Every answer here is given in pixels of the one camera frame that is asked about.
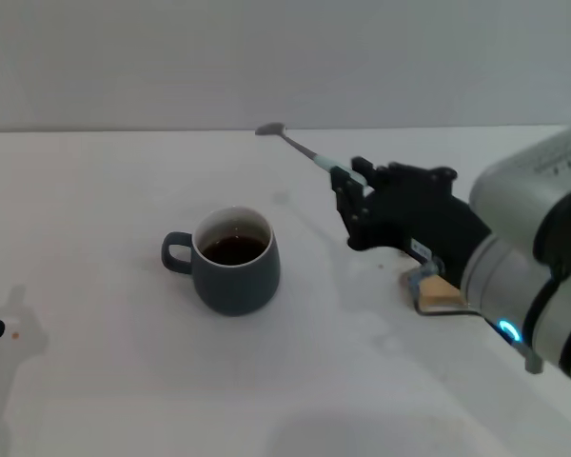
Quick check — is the light tan wooden block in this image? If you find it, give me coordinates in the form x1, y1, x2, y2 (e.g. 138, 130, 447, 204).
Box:
399, 270, 463, 308

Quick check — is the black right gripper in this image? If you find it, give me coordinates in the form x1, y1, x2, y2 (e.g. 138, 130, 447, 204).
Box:
329, 155, 493, 283

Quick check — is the spoon with light blue handle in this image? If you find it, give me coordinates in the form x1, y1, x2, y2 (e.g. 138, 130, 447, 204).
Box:
255, 122, 365, 188

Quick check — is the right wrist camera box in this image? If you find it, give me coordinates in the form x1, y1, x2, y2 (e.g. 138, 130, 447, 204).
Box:
469, 122, 571, 229

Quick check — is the right arm cable with plugs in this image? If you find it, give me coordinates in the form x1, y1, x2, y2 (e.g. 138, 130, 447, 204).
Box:
405, 259, 482, 316

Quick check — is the dark grey ceramic coffee cup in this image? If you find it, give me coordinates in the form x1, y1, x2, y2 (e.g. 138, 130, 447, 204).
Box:
160, 205, 283, 317

